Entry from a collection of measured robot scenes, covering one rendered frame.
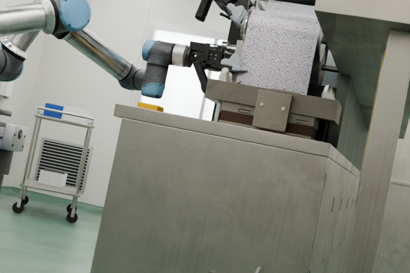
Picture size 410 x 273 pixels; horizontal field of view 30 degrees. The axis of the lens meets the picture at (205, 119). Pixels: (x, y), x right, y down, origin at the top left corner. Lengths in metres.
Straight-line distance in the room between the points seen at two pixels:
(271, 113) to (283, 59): 0.29
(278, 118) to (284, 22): 0.41
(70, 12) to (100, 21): 6.48
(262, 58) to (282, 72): 0.08
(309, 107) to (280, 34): 0.35
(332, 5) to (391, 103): 0.25
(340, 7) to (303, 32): 0.86
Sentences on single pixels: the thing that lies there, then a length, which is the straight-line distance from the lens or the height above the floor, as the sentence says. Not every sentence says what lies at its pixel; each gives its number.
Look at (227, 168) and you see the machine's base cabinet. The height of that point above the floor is 0.77.
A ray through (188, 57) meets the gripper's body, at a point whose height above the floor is 1.11.
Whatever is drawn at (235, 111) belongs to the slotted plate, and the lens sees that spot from 2.31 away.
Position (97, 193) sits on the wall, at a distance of 8.60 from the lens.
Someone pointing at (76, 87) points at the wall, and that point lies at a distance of 8.78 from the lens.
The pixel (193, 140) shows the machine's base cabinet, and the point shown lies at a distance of 2.26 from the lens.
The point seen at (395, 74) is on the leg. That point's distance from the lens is 1.70.
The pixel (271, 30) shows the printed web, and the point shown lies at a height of 1.24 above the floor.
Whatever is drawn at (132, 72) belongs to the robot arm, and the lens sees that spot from 2.64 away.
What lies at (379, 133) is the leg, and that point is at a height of 0.91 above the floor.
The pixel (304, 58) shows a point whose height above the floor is 1.17.
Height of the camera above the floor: 0.78
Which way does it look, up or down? 3 degrees up
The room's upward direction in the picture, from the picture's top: 11 degrees clockwise
